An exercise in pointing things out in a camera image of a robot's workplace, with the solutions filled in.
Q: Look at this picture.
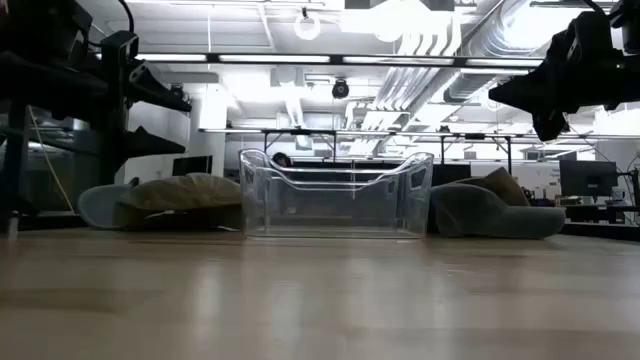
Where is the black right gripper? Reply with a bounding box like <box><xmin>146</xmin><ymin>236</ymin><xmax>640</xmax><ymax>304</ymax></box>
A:
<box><xmin>488</xmin><ymin>9</ymin><xmax>626</xmax><ymax>143</ymax></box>

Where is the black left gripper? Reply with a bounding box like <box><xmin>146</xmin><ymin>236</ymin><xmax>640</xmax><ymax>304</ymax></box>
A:
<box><xmin>67</xmin><ymin>9</ymin><xmax>193</xmax><ymax>186</ymax></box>

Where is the grey-green baseball cap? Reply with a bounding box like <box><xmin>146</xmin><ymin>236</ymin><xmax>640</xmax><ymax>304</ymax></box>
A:
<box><xmin>428</xmin><ymin>182</ymin><xmax>567</xmax><ymax>240</ymax></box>

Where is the clear plastic bin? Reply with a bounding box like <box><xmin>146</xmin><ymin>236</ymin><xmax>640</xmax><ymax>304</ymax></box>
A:
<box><xmin>238</xmin><ymin>148</ymin><xmax>435</xmax><ymax>240</ymax></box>

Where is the black computer monitor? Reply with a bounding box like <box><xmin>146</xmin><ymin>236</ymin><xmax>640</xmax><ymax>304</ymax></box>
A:
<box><xmin>558</xmin><ymin>159</ymin><xmax>619</xmax><ymax>198</ymax></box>
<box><xmin>171</xmin><ymin>155</ymin><xmax>214</xmax><ymax>177</ymax></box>

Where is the black background desk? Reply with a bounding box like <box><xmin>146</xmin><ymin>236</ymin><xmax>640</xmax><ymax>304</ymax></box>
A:
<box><xmin>562</xmin><ymin>202</ymin><xmax>640</xmax><ymax>226</ymax></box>

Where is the yellow cable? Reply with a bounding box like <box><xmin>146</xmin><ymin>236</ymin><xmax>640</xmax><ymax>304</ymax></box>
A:
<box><xmin>27</xmin><ymin>104</ymin><xmax>75</xmax><ymax>212</ymax></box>

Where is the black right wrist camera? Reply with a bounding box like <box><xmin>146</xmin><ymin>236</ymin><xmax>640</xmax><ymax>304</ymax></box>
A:
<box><xmin>608</xmin><ymin>0</ymin><xmax>640</xmax><ymax>30</ymax></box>

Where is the white ring ceiling lamp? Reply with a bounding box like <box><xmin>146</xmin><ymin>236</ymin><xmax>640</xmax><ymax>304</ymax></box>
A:
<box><xmin>293</xmin><ymin>7</ymin><xmax>323</xmax><ymax>42</ymax></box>

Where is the black overhead light rail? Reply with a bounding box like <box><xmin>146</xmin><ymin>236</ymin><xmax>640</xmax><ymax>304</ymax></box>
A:
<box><xmin>94</xmin><ymin>51</ymin><xmax>546</xmax><ymax>70</ymax></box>

